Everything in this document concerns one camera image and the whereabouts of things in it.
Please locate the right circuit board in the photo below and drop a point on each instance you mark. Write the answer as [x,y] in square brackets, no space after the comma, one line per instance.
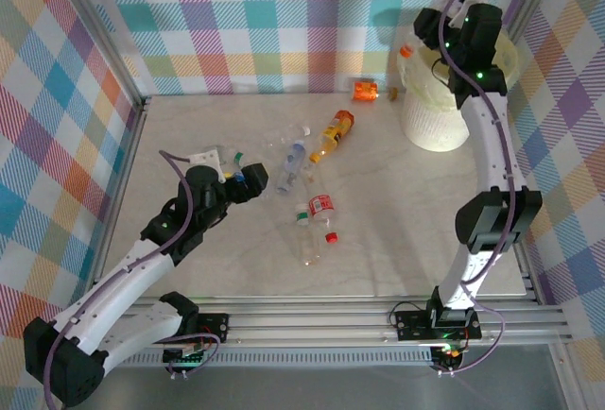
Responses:
[449,355]

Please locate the clear bottle green cap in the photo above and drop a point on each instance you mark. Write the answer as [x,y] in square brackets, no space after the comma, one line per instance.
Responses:
[239,156]

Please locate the clear crushed bottle white cap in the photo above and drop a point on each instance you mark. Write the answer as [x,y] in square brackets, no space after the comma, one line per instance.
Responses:
[286,136]

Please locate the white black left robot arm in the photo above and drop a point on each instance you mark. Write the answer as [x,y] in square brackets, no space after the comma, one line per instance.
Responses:
[127,278]

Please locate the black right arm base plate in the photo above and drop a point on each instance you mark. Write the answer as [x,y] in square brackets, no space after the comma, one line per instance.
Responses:
[411,325]

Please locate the left circuit board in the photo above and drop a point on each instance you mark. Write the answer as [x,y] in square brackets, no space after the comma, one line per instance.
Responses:
[184,357]

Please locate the red label bottle red cap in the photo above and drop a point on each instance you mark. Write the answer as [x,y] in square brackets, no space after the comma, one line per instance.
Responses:
[321,204]

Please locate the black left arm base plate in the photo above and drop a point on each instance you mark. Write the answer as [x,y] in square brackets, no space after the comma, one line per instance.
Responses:
[215,327]

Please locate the circuit board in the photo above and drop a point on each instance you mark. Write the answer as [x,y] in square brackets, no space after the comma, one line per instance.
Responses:
[184,357]
[449,355]

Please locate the yellow-green plastic bin liner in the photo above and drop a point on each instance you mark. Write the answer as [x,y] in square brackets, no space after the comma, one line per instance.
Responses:
[425,79]

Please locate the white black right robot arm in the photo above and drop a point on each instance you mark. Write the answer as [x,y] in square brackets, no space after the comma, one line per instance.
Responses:
[491,145]

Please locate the white ribbed plastic bin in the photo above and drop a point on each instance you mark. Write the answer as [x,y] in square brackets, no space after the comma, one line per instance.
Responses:
[435,122]

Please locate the orange juice bottle yellow label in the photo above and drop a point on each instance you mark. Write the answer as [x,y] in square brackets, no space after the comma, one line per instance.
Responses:
[336,127]

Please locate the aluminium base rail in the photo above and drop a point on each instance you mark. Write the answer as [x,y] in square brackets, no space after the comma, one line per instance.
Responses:
[307,325]

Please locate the clear bottle green-banded white cap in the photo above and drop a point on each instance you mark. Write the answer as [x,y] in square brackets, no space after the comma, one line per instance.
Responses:
[307,244]

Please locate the aluminium left frame post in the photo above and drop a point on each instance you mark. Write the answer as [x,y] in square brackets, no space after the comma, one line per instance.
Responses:
[99,32]

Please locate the clear bottle pale blue label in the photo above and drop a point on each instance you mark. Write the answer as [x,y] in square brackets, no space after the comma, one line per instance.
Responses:
[292,164]

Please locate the aluminium right side rail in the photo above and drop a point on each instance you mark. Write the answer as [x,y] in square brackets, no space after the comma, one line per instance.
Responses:
[543,282]

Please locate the aluminium left side rail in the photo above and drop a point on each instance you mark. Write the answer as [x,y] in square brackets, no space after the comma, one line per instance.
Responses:
[120,183]

